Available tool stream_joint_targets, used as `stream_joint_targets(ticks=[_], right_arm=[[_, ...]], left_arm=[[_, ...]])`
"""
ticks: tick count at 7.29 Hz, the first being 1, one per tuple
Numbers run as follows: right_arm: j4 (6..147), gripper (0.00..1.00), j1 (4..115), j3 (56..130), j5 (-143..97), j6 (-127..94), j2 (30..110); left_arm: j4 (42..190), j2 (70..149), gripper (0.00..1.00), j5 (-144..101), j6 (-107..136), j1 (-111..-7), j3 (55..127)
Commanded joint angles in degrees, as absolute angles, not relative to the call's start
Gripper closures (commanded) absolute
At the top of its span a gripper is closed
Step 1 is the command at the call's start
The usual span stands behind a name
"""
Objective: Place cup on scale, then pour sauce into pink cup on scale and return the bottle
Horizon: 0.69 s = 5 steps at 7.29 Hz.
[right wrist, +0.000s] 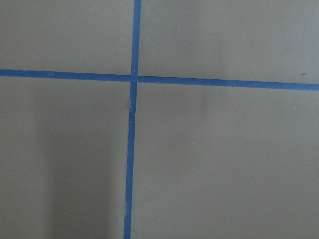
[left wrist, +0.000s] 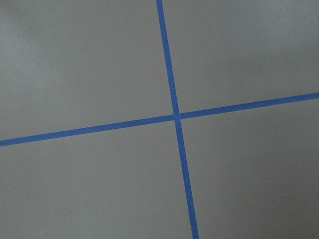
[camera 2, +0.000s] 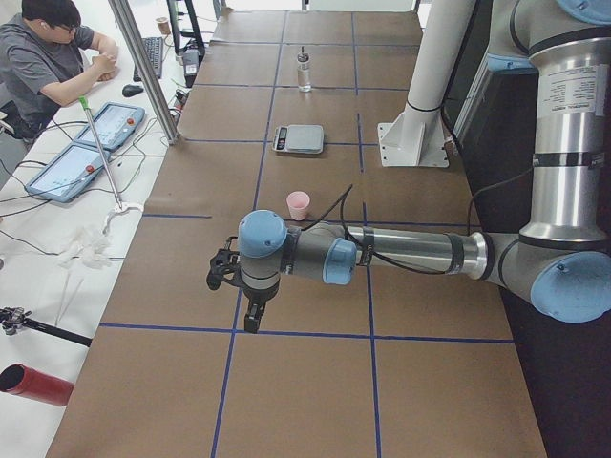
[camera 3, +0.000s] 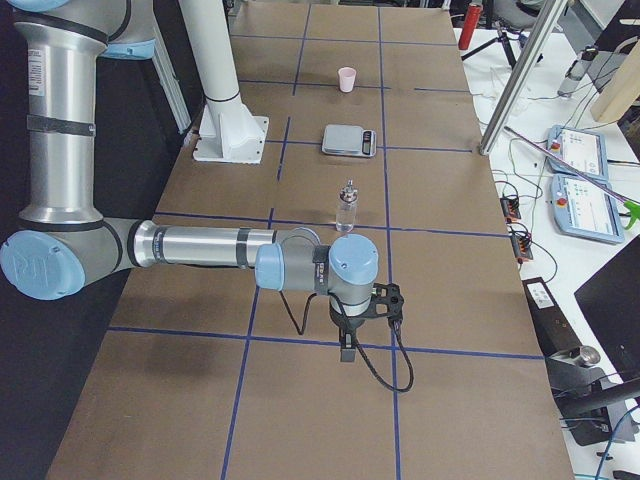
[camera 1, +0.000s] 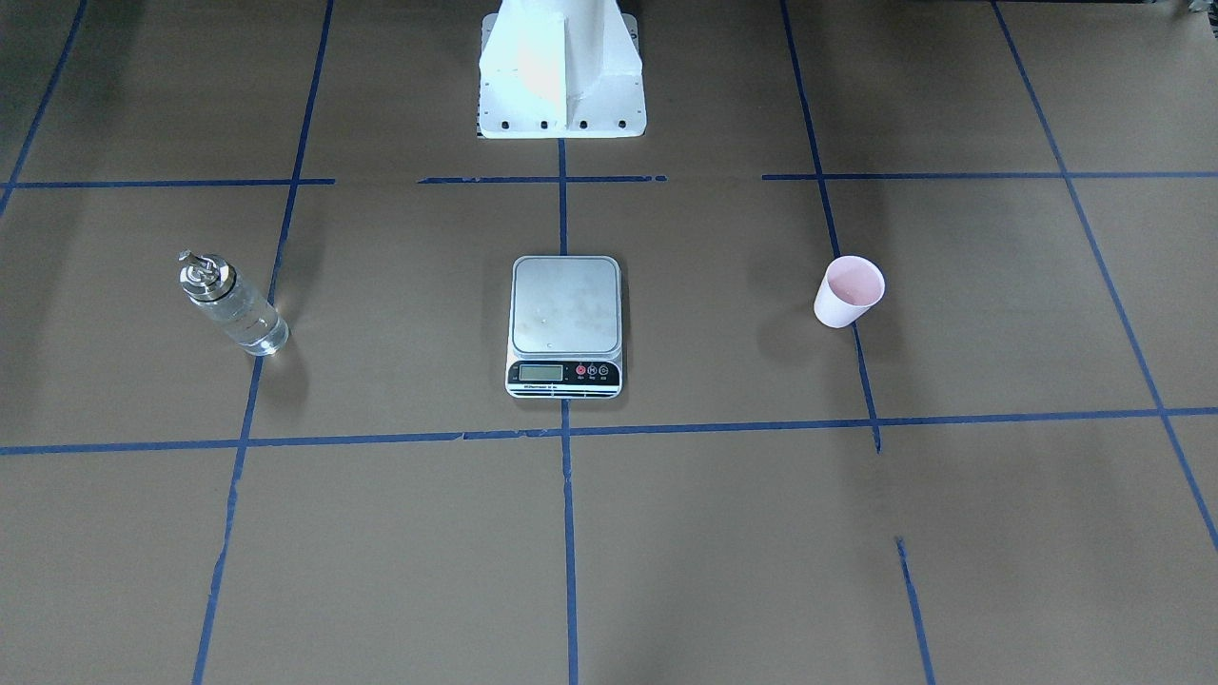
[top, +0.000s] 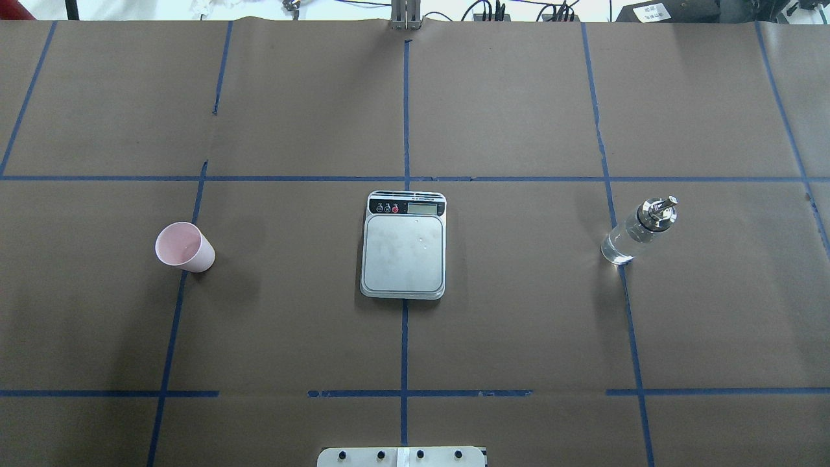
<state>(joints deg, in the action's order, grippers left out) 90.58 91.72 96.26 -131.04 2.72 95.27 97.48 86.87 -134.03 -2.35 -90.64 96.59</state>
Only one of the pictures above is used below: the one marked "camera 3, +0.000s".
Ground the clear glass sauce bottle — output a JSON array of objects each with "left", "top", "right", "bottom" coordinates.
[{"left": 335, "top": 179, "right": 358, "bottom": 232}]

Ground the blue teach pendant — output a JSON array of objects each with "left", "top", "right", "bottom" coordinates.
[
  {"left": 547, "top": 125, "right": 609, "bottom": 180},
  {"left": 550, "top": 174, "right": 624, "bottom": 244}
]

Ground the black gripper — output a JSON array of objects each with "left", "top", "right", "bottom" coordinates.
[{"left": 329, "top": 301, "right": 371, "bottom": 363}]

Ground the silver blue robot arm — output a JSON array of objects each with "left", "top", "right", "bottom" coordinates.
[{"left": 1, "top": 1, "right": 382, "bottom": 362}]

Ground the pink paper cup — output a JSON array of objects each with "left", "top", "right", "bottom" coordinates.
[{"left": 337, "top": 66, "right": 357, "bottom": 93}]

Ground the red cylinder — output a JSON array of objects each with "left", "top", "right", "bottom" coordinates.
[{"left": 458, "top": 1, "right": 483, "bottom": 51}]

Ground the aluminium frame post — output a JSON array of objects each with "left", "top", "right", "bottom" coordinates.
[{"left": 478, "top": 0, "right": 569, "bottom": 156}]

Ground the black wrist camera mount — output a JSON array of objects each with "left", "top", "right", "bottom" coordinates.
[{"left": 368, "top": 283, "right": 404, "bottom": 329}]

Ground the lower blue teach pendant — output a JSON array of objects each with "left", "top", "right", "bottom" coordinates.
[{"left": 550, "top": 174, "right": 624, "bottom": 244}]

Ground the silver digital kitchen scale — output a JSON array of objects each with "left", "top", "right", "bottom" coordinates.
[{"left": 321, "top": 124, "right": 377, "bottom": 158}]

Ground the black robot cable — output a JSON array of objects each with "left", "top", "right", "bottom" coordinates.
[{"left": 279, "top": 289, "right": 415, "bottom": 394}]

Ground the upper blue teach pendant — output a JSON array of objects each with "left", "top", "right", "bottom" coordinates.
[{"left": 547, "top": 125, "right": 609, "bottom": 180}]

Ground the white pedestal column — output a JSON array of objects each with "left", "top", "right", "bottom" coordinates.
[{"left": 180, "top": 0, "right": 269, "bottom": 164}]

